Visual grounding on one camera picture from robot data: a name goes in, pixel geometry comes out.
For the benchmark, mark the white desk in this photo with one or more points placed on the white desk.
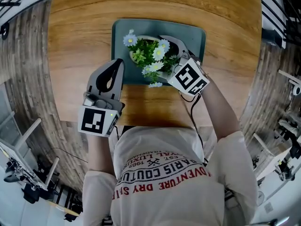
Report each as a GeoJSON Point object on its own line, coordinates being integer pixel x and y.
{"type": "Point", "coordinates": [16, 149]}
{"type": "Point", "coordinates": [272, 159]}

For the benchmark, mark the person's left forearm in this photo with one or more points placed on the person's left forearm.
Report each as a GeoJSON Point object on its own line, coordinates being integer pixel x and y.
{"type": "Point", "coordinates": [101, 152]}

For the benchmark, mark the person's right forearm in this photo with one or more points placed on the person's right forearm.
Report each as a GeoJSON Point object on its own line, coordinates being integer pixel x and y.
{"type": "Point", "coordinates": [218, 112]}

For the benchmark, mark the potted white flower plant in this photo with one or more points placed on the potted white flower plant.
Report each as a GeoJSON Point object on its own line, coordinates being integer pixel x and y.
{"type": "Point", "coordinates": [145, 53]}

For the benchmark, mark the person's white printed shirt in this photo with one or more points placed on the person's white printed shirt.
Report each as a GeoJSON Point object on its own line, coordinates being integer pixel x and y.
{"type": "Point", "coordinates": [169, 196]}

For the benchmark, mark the grey tray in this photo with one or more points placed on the grey tray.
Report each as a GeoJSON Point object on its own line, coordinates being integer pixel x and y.
{"type": "Point", "coordinates": [194, 35]}

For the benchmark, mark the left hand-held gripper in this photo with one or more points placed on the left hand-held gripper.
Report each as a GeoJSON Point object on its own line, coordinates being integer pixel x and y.
{"type": "Point", "coordinates": [92, 121]}

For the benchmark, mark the black office chair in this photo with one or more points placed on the black office chair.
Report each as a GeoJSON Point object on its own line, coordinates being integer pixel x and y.
{"type": "Point", "coordinates": [31, 195]}

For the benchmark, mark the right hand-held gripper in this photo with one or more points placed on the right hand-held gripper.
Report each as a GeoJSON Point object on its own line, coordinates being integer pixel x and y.
{"type": "Point", "coordinates": [188, 76]}

